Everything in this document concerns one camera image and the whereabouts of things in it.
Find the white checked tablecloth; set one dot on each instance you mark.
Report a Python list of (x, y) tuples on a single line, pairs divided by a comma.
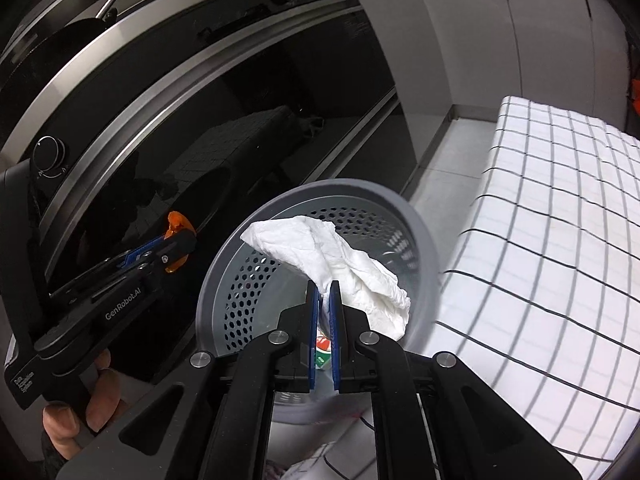
[(550, 240)]

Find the orange plastic wrapper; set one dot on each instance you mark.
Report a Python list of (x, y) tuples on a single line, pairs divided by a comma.
[(176, 222)]

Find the person's left hand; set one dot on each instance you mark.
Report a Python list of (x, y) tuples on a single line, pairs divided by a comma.
[(107, 395)]

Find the grey kitchen cabinets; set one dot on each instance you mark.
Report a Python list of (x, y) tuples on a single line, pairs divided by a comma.
[(475, 35)]

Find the white green red carton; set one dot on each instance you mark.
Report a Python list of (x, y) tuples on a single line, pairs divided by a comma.
[(324, 352)]

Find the white tissue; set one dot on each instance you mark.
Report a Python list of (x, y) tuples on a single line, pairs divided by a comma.
[(340, 255)]

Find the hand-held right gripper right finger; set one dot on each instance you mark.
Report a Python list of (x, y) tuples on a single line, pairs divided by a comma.
[(335, 350)]

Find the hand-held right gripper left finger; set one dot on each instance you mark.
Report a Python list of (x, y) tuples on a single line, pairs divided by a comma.
[(313, 340)]

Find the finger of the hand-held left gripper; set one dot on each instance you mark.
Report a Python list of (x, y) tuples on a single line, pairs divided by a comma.
[(175, 252), (145, 249)]

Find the black built-in oven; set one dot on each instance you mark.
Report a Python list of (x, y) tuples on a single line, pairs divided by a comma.
[(250, 85)]

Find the grey perforated basket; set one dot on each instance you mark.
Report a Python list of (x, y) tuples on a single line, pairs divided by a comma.
[(250, 280)]

